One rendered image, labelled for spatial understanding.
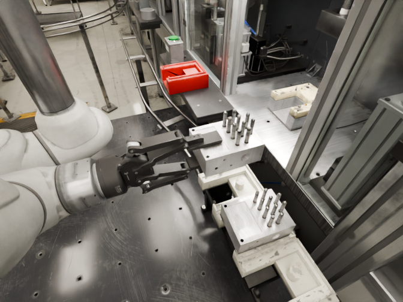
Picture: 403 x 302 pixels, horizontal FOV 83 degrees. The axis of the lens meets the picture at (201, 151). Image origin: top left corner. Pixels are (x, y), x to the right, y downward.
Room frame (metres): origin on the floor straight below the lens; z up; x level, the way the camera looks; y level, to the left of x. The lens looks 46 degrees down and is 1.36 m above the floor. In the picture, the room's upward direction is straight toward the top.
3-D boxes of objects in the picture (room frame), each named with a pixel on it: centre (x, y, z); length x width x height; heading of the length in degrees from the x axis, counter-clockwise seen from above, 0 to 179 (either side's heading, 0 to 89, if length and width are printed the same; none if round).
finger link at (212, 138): (0.32, 0.00, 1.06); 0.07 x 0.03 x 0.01; 111
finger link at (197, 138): (0.31, 0.02, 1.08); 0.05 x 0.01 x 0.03; 111
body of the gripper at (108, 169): (0.27, 0.14, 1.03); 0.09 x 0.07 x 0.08; 111
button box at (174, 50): (0.96, 0.10, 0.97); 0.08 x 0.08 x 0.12; 21
